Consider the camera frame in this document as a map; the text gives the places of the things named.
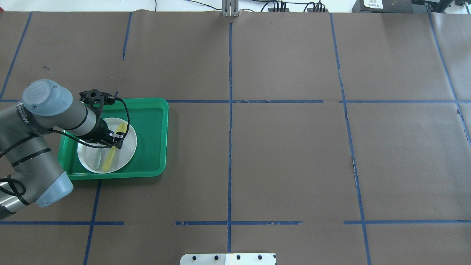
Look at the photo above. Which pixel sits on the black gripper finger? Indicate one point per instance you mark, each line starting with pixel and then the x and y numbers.
pixel 119 140

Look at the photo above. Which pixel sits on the yellow plastic spoon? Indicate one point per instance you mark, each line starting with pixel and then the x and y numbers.
pixel 122 128

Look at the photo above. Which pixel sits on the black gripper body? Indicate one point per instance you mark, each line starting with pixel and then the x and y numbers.
pixel 98 131

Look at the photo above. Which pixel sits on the grey aluminium post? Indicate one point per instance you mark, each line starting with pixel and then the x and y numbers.
pixel 230 8

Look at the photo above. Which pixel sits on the black box with label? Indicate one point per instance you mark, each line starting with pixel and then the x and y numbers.
pixel 388 6

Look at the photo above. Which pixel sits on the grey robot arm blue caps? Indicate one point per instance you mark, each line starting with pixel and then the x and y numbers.
pixel 48 108

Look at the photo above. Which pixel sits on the green plastic tray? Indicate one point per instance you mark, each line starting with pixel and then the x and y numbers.
pixel 149 118

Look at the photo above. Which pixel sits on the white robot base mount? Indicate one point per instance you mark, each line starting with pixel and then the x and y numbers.
pixel 229 259

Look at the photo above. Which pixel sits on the pale green plastic fork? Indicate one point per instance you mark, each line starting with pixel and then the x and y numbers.
pixel 98 157

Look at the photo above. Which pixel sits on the white round plate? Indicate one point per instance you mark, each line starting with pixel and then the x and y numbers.
pixel 86 154

